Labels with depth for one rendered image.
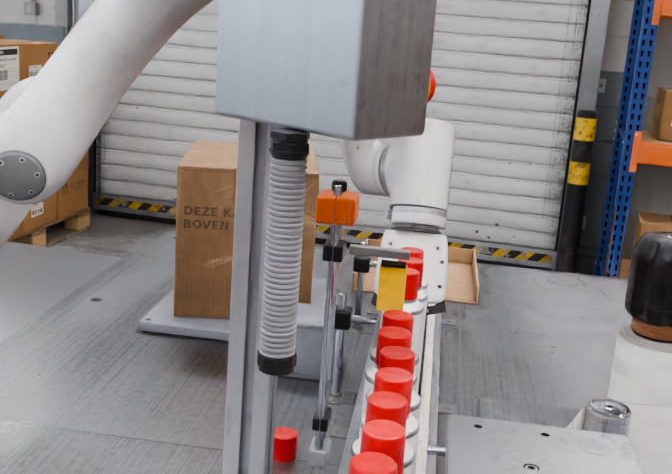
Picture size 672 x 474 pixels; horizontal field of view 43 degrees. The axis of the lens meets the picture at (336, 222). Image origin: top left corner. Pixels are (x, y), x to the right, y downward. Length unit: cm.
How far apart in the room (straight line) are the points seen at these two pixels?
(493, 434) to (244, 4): 42
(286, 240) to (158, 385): 65
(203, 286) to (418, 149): 49
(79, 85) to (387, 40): 55
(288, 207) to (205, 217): 78
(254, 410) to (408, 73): 38
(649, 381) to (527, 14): 419
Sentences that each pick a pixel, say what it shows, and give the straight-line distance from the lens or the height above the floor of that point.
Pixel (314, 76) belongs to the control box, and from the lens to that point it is 69.
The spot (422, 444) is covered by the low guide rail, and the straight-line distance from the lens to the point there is 101.
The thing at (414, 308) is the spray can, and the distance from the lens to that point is 105.
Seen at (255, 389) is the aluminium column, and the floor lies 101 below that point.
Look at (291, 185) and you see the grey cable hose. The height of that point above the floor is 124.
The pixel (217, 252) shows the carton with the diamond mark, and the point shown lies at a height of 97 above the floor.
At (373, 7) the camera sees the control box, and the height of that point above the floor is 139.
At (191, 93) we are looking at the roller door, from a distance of 553.
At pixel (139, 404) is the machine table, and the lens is 127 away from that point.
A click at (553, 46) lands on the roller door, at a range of 507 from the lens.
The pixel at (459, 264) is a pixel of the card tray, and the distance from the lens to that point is 206.
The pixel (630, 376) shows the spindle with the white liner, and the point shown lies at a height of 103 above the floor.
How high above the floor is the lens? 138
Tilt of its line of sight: 13 degrees down
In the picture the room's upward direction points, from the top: 4 degrees clockwise
